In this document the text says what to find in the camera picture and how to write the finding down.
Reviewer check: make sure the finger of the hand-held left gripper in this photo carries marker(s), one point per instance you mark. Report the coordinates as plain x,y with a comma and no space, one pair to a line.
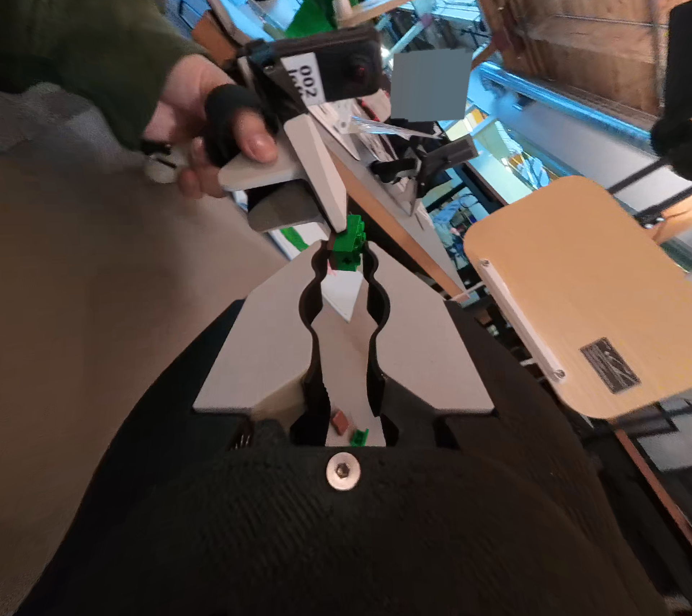
319,167
275,177

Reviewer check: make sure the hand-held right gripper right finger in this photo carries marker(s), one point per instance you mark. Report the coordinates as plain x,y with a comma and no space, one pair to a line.
432,351

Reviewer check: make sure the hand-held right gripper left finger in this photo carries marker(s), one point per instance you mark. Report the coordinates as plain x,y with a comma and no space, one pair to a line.
254,351

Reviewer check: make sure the green and brown lego assembly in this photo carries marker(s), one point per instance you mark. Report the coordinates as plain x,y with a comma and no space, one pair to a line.
348,243

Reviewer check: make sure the person's left forearm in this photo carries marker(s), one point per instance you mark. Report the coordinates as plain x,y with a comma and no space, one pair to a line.
81,5

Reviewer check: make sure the reddish brown lego brick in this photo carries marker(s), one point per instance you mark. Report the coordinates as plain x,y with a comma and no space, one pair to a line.
340,421

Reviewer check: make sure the group of green lego pieces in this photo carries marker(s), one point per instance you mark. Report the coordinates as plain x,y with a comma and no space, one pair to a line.
359,437

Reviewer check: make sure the person's left hand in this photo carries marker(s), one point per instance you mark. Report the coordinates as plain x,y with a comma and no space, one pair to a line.
184,97

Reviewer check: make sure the white paper sheet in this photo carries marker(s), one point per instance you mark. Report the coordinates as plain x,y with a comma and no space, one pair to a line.
343,297

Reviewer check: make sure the blurred black object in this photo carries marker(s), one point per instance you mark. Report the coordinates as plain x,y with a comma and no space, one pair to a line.
676,129

